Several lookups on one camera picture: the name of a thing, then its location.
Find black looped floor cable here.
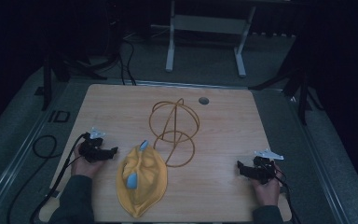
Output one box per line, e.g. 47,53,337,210
6,134,59,224

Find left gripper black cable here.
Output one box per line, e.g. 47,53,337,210
28,133,90,224

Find black tripod stand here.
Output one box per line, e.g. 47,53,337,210
41,46,120,112
249,66,325,126

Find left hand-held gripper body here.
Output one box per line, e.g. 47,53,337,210
78,126,107,163

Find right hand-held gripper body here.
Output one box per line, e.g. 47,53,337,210
251,148,285,185

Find person's right hand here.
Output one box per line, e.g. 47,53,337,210
251,163,283,207

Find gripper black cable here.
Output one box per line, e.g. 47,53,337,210
272,167,303,224
28,133,90,224

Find white metal table frame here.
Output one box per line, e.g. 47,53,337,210
164,0,257,78

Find person's left hand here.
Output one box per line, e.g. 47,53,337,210
71,143,106,180

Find yellow hat with blue ears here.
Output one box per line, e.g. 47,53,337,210
116,139,169,219

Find black floor cables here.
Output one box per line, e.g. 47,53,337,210
117,38,138,87

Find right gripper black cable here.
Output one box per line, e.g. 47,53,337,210
272,167,303,224

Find golden wire hat stand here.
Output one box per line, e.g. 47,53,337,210
148,98,200,169

